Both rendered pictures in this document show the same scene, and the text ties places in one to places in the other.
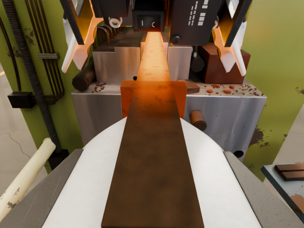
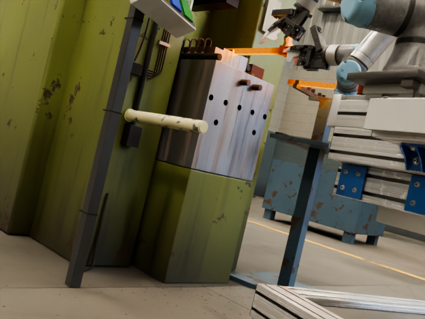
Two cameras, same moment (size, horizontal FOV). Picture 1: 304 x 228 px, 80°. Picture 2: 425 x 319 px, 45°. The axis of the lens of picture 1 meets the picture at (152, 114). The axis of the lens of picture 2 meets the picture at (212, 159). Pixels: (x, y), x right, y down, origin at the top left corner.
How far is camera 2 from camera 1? 200 cm
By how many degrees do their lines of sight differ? 53
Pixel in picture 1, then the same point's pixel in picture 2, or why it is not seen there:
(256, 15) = (253, 59)
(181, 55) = (244, 61)
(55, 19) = not seen: hidden behind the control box
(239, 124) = (266, 97)
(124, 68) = (224, 59)
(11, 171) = not seen: outside the picture
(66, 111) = (152, 88)
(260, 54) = not seen: hidden behind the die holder
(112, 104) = (228, 70)
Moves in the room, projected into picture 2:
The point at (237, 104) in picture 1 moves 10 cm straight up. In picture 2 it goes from (266, 85) to (271, 63)
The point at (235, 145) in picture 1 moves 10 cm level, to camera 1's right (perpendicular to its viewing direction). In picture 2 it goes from (264, 110) to (277, 115)
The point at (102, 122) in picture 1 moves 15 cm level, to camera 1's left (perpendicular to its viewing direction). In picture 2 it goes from (221, 79) to (195, 68)
